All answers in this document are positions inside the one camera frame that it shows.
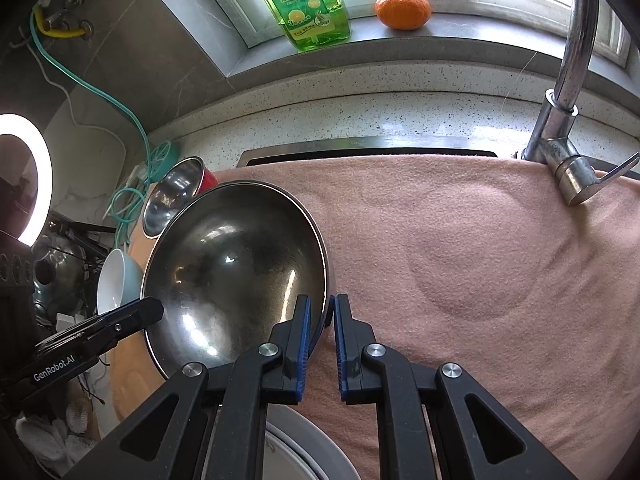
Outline yellow hose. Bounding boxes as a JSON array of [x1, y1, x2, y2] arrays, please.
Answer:
[[32, 7, 96, 41]]

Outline green detergent bottle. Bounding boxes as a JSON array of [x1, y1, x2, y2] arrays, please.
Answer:
[[239, 0, 352, 52]]

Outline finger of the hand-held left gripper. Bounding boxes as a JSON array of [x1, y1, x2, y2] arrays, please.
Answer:
[[0, 297, 165, 402]]

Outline light blue bowl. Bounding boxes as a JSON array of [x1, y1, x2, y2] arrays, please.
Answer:
[[96, 248, 146, 317]]

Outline white cable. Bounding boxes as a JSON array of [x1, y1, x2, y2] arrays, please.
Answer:
[[10, 35, 126, 171]]

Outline white charger adapter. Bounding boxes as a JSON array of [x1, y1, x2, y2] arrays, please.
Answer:
[[55, 312, 86, 333]]

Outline chrome faucet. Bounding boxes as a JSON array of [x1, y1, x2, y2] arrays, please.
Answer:
[[522, 0, 640, 207]]

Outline black tripod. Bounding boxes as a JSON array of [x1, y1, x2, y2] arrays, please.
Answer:
[[50, 212, 118, 261]]

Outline ring light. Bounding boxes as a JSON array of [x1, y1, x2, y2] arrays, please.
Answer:
[[0, 112, 53, 248]]

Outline white plate pink blossom branch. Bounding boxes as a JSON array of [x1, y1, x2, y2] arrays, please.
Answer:
[[262, 402, 361, 480]]

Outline glass pot lid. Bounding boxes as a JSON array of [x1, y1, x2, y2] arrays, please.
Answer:
[[32, 232, 106, 321]]

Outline pile of white mesh bundles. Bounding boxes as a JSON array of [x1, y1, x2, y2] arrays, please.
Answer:
[[15, 395, 96, 466]]

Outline red steel bowl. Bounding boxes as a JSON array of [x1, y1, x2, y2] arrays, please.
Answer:
[[142, 156, 219, 238]]

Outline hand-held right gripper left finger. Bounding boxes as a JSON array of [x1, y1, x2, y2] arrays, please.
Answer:
[[62, 294, 313, 480]]

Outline large steel bowl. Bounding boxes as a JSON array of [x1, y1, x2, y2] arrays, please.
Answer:
[[141, 180, 331, 380]]

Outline teal hose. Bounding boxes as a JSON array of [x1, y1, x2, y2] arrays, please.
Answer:
[[30, 7, 181, 246]]

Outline mandarin orange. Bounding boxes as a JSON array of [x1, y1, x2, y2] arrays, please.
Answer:
[[375, 0, 432, 31]]

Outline orange towel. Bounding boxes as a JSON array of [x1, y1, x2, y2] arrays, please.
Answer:
[[107, 152, 640, 480]]

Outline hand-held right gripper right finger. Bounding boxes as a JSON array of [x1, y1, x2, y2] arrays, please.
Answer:
[[333, 293, 576, 480]]

